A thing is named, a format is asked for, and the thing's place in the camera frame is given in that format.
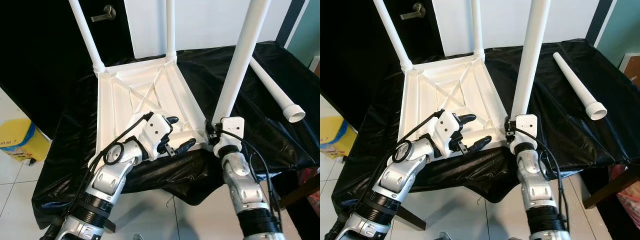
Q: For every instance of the white plastic table top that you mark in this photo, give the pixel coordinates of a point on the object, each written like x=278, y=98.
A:
x=120, y=100
x=430, y=100

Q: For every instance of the white plastic table leg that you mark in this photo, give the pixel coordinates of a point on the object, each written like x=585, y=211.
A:
x=171, y=30
x=274, y=87
x=394, y=35
x=477, y=30
x=531, y=55
x=241, y=60
x=576, y=82
x=88, y=37

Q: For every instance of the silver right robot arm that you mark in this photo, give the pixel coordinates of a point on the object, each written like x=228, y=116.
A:
x=535, y=185
x=242, y=185

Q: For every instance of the black glossy tablecloth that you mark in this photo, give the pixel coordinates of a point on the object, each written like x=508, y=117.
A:
x=280, y=145
x=575, y=145

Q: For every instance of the brown wooden table leg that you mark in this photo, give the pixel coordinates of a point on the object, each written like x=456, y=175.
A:
x=612, y=187
x=411, y=218
x=300, y=190
x=109, y=226

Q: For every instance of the grey left robot foot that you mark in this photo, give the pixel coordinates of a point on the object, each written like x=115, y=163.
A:
x=446, y=236
x=138, y=237

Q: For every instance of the pink plastic bag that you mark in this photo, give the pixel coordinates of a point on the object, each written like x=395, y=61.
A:
x=625, y=192
x=310, y=192

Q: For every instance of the yellow cardboard box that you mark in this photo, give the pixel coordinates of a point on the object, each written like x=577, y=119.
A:
x=335, y=140
x=20, y=142

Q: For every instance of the brown white-framed cabinet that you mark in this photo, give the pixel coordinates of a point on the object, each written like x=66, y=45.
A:
x=631, y=70
x=315, y=65

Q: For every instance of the black door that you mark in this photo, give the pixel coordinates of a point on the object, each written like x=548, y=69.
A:
x=45, y=60
x=360, y=55

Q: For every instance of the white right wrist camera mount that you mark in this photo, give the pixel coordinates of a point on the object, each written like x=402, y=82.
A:
x=232, y=126
x=526, y=124

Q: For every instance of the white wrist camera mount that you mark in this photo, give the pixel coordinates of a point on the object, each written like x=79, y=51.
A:
x=156, y=130
x=526, y=124
x=446, y=127
x=232, y=126

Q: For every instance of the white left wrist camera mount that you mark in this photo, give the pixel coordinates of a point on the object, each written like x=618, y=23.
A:
x=156, y=130
x=446, y=127

